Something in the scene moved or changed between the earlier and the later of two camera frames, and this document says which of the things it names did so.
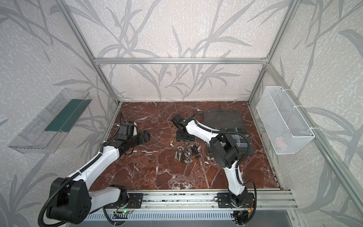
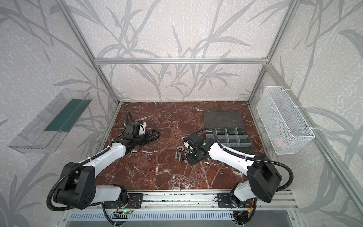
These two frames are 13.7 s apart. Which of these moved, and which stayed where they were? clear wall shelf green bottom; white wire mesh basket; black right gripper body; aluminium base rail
Moved: black right gripper body
Stayed: clear wall shelf green bottom; aluminium base rail; white wire mesh basket
